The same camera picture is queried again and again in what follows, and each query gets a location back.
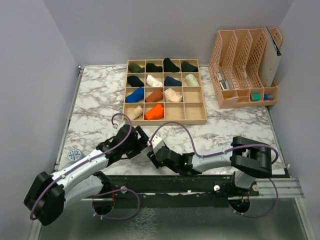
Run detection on beige boxer underwear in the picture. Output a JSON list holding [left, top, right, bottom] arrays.
[[164, 88, 183, 103]]

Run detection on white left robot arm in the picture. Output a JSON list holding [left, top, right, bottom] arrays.
[[23, 124, 149, 226]]

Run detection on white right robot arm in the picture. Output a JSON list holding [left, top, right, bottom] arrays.
[[147, 135, 274, 196]]

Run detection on beige rolled cloth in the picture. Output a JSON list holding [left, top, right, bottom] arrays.
[[126, 105, 143, 121]]

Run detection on orange rolled cloth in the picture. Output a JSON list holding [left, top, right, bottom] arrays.
[[144, 104, 165, 121]]

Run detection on blue rolled cloth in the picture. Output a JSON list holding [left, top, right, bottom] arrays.
[[125, 87, 145, 103]]

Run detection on brown rolled cloth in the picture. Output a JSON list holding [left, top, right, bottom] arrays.
[[145, 88, 164, 103]]

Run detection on wooden compartment tray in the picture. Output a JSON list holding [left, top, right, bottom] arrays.
[[123, 58, 207, 126]]

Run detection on white rolled cloth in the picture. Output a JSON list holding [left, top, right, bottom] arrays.
[[146, 74, 163, 88]]

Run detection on black rolled cloth left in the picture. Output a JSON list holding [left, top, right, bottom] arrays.
[[127, 75, 145, 87]]

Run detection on black rolled cloth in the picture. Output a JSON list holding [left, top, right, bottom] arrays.
[[127, 75, 145, 87], [163, 57, 180, 73], [145, 62, 163, 73]]

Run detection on navy rolled cloth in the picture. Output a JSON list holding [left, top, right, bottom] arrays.
[[164, 76, 182, 87]]

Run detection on olive green rolled cloth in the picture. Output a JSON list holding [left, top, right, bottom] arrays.
[[128, 62, 145, 73]]

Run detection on pale green rolled cloth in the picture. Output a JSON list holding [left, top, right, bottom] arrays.
[[185, 74, 200, 87]]

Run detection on dark green rolled cloth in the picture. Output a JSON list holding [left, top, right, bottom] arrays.
[[181, 61, 199, 73]]

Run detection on cards in rack slot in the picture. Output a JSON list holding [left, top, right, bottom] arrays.
[[217, 70, 238, 100]]

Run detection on pink file organizer rack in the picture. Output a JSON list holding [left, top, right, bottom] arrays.
[[208, 28, 279, 109]]

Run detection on blue grey cylinder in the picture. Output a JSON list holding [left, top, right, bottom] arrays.
[[263, 94, 275, 101]]

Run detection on grey folder in rack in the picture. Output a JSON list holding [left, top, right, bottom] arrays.
[[258, 25, 283, 87]]

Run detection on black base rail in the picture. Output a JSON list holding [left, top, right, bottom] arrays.
[[92, 173, 259, 209]]

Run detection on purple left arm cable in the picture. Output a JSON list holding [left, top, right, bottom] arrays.
[[29, 112, 141, 221]]

